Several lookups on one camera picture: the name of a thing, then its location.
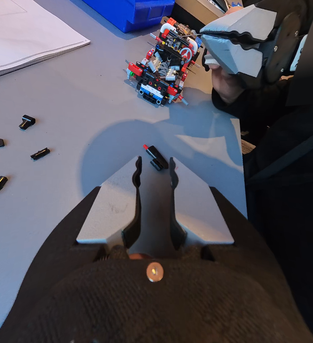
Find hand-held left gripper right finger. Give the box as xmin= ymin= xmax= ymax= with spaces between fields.
xmin=169 ymin=157 xmax=235 ymax=250

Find person's right forearm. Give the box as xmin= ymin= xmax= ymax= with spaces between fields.
xmin=211 ymin=80 xmax=294 ymax=121

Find black brick with red pin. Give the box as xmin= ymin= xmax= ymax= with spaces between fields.
xmin=143 ymin=144 xmax=169 ymax=171

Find toy brick car chassis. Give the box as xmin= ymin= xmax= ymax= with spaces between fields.
xmin=126 ymin=17 xmax=204 ymax=105

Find open instruction booklet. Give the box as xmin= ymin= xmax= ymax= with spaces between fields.
xmin=0 ymin=0 xmax=91 ymax=82

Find blue plastic bin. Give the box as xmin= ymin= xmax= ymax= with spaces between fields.
xmin=81 ymin=0 xmax=176 ymax=34

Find grey desk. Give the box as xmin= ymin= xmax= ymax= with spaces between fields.
xmin=0 ymin=0 xmax=248 ymax=343

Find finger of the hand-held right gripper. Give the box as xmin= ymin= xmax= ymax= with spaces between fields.
xmin=200 ymin=3 xmax=277 ymax=41
xmin=200 ymin=34 xmax=264 ymax=78

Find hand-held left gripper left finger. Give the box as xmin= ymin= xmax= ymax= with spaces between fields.
xmin=76 ymin=155 xmax=143 ymax=249

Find person's right hand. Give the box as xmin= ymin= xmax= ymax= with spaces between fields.
xmin=211 ymin=64 xmax=244 ymax=104

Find person's dark trousers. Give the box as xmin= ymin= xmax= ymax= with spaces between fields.
xmin=240 ymin=102 xmax=313 ymax=343

